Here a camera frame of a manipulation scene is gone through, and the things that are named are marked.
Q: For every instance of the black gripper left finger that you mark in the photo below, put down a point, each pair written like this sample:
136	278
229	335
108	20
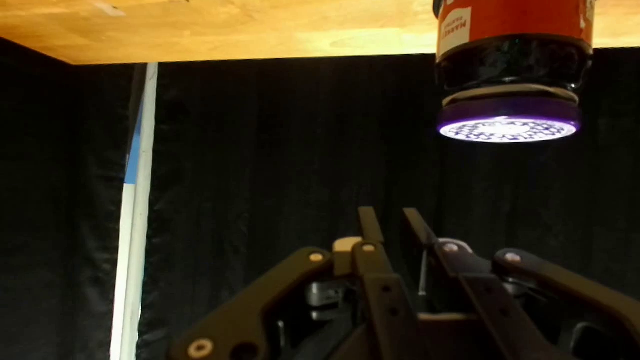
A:
381	293

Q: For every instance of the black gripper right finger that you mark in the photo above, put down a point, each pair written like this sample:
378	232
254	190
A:
521	301

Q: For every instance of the dark coffee cup red sleeve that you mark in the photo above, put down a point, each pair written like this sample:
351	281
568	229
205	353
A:
513	41

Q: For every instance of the black curtain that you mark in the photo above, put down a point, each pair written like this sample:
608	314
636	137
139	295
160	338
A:
281	146

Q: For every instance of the white vertical pole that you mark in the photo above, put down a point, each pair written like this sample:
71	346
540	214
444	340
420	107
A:
132	221

